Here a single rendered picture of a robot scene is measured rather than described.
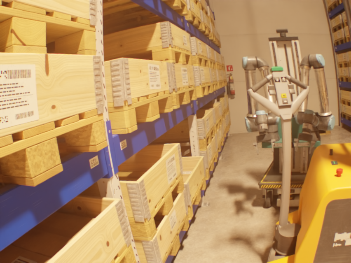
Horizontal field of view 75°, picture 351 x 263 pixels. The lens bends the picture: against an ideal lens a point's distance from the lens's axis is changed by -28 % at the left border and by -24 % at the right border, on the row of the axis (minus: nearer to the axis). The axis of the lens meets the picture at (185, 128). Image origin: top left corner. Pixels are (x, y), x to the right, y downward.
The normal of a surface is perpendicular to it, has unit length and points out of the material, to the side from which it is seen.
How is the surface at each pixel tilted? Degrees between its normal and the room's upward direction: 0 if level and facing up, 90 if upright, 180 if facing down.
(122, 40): 90
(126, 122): 90
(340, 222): 90
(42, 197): 90
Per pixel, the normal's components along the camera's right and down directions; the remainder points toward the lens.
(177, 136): -0.22, 0.18
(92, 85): 0.97, -0.07
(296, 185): -0.47, 0.19
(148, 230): 0.54, 0.07
